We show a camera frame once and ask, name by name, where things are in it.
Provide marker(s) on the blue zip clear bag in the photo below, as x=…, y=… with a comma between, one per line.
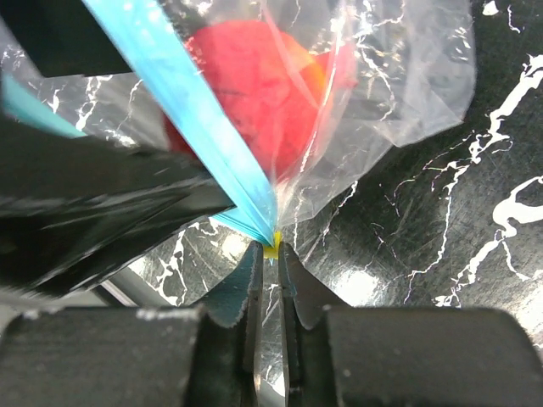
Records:
x=414, y=72

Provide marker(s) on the red fake fruit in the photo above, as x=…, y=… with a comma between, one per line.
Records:
x=270, y=87

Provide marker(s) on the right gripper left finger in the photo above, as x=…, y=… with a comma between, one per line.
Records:
x=204, y=354

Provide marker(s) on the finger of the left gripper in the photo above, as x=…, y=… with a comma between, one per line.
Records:
x=92, y=38
x=74, y=211

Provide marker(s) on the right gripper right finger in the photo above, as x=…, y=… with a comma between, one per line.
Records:
x=335, y=354

